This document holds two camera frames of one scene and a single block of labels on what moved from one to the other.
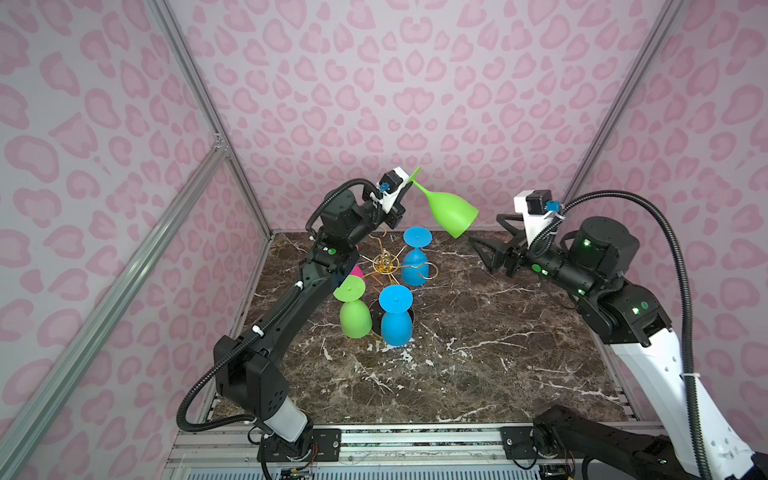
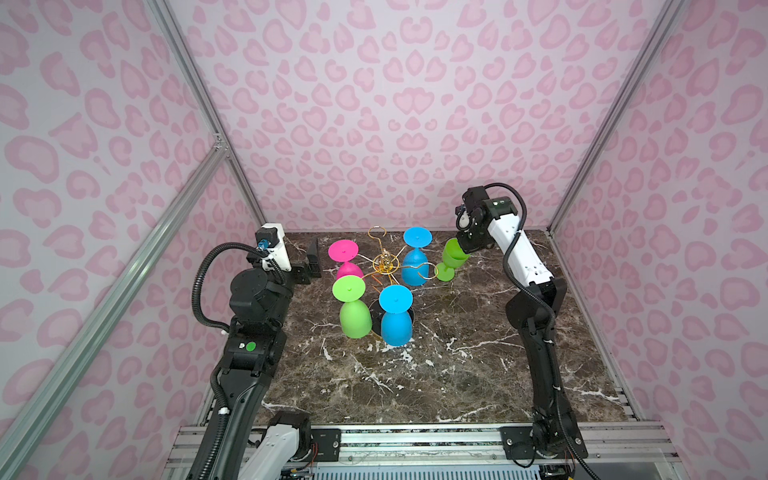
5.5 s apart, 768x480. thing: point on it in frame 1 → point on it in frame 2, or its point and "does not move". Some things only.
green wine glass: (452, 214) → (454, 256)
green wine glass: (355, 318) does not move
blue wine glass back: (415, 262) does not move
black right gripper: (519, 250) → (461, 235)
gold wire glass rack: (387, 263) does not move
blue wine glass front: (396, 322) does not move
